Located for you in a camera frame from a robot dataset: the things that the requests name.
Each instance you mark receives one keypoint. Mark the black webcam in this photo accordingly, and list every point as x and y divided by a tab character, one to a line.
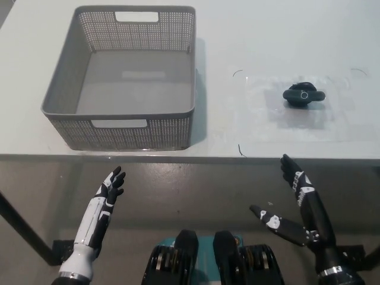
302	95

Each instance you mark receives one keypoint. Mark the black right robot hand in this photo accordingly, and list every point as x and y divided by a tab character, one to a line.
314	213

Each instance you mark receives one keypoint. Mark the grey perforated plastic basket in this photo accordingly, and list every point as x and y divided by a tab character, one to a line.
124	89

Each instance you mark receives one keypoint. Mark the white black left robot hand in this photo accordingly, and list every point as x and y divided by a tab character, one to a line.
93	213

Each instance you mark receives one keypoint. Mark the black table leg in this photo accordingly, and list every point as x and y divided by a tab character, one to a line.
26	228

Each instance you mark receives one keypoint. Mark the black floor foot plate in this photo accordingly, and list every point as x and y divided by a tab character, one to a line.
63	250
350	252

